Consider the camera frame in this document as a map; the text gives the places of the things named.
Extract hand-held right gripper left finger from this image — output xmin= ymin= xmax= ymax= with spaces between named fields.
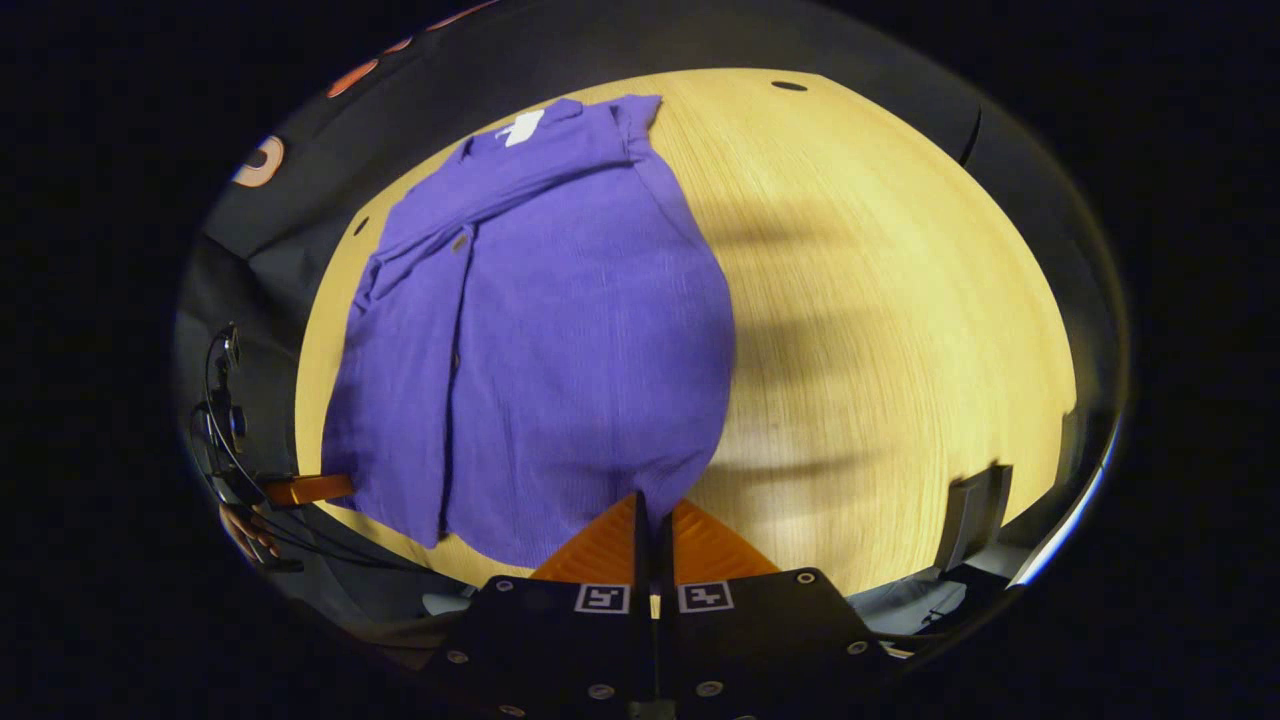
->
xmin=425 ymin=490 xmax=656 ymax=720

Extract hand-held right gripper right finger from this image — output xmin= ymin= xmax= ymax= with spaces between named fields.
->
xmin=655 ymin=495 xmax=901 ymax=720

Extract purple button shirt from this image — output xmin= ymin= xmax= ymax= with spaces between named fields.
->
xmin=320 ymin=93 xmax=738 ymax=569

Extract thin black cable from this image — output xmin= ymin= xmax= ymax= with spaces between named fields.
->
xmin=190 ymin=330 xmax=441 ymax=573

